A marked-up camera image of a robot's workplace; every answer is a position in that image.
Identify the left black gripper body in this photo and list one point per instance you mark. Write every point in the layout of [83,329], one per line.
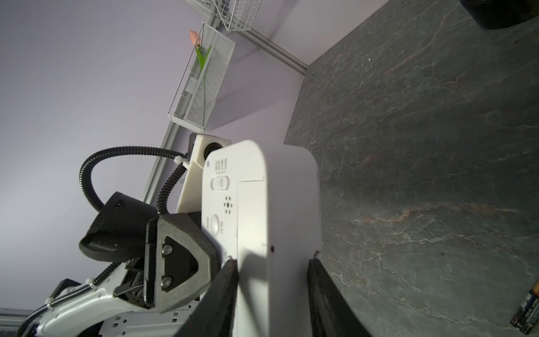
[181,261]

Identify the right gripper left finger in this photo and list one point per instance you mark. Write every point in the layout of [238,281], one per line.
[214,316]

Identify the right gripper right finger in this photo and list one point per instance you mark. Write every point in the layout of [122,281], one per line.
[330,314]

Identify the white alarm device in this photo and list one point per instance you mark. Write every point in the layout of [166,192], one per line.
[261,207]

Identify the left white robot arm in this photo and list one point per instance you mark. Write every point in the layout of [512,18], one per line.
[117,237]

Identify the artificial pink tulip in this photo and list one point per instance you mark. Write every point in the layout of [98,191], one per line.
[200,107]

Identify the potted green plant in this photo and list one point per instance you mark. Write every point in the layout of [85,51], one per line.
[499,14]

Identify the white wire basket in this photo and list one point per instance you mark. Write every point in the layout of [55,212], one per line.
[218,61]

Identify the long white wire shelf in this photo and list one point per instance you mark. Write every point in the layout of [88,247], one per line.
[234,15]

